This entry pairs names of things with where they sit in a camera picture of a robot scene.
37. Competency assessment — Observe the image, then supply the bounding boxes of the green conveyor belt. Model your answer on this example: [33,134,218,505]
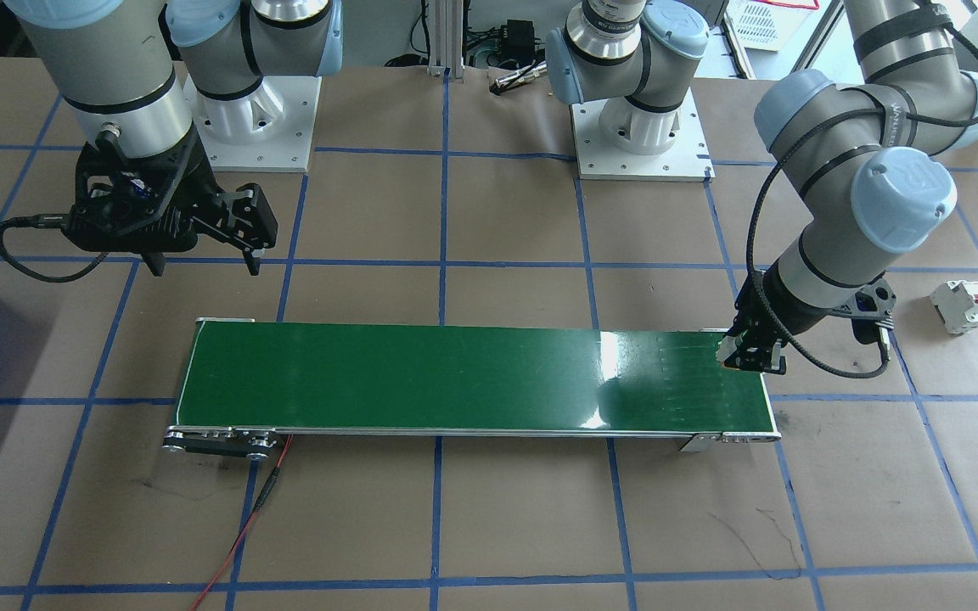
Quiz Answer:
[160,318,783,463]

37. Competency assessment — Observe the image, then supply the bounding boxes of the silver cylindrical connector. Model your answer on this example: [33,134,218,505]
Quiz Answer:
[492,64,551,94]

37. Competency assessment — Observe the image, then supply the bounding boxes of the black power adapter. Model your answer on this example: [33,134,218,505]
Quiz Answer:
[499,21,541,60]

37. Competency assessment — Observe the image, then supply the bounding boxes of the white square base plate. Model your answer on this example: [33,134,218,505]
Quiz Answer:
[568,79,715,182]
[183,75,323,175]

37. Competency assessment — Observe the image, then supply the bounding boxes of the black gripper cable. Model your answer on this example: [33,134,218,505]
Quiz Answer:
[0,212,112,283]
[731,8,978,380]

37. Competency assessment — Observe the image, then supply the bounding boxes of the white circuit breaker red switch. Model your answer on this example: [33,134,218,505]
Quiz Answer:
[929,278,978,336]

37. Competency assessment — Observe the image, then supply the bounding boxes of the red conveyor wire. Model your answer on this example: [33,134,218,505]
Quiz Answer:
[192,434,295,611]

